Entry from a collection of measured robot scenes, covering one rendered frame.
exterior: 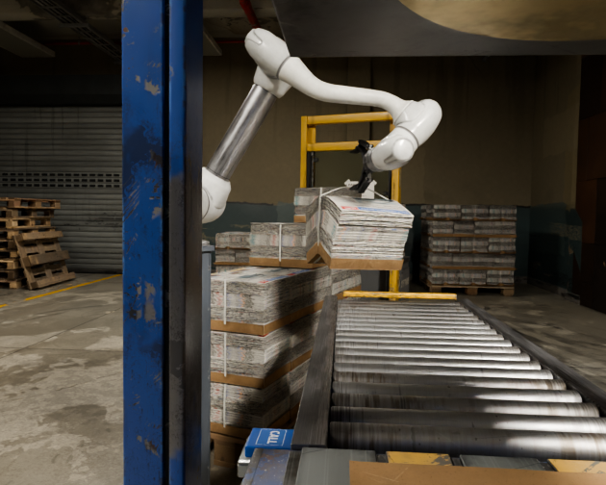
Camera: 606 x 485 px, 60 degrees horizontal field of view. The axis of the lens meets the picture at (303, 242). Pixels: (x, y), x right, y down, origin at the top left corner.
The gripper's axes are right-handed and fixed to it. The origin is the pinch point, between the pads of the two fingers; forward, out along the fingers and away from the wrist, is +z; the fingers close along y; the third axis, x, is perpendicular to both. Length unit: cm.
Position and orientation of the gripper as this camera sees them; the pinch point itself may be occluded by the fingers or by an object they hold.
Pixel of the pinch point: (354, 168)
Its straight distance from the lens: 208.3
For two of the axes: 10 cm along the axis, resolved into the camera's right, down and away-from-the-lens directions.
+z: -2.9, 0.3, 9.6
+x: 9.6, 0.3, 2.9
